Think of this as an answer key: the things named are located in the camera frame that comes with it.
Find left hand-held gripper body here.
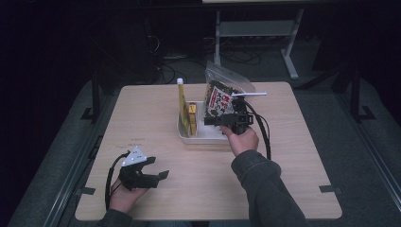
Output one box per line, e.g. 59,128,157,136
118,145,159,192

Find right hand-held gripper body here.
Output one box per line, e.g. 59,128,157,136
225,92,268,135

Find white plastic bin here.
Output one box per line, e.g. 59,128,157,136
177,100,235,146

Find clear seaweed snack bag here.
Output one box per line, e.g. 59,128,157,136
202,60,257,119

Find small gold snack packet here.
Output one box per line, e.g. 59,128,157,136
187,103,199,136

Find yellow spouted pouch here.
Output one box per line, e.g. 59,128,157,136
176,78,192,137

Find person's right hand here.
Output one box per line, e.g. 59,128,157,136
220,126,260,158

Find person's left hand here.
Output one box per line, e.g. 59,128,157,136
108,178,149,214

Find grey tape strip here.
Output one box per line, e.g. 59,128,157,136
319,184,343,194
75,186,96,196

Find black metal stand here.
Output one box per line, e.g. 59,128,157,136
80,70,105,124
341,64,376,122

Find right hand-held gripper black cable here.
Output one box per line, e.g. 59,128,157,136
244,98,272,160

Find hand-held gripper black cable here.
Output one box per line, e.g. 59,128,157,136
244,98,272,160
104,152,131,211

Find left hand-held gripper black cable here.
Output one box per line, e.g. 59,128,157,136
104,152,131,211

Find metal floor rail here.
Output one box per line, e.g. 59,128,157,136
44,94,114,227
334,93,401,202

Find tangle of floor cables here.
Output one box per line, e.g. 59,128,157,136
148,34,263,84

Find white metal desk frame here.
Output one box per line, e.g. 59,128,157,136
201,0,305,81

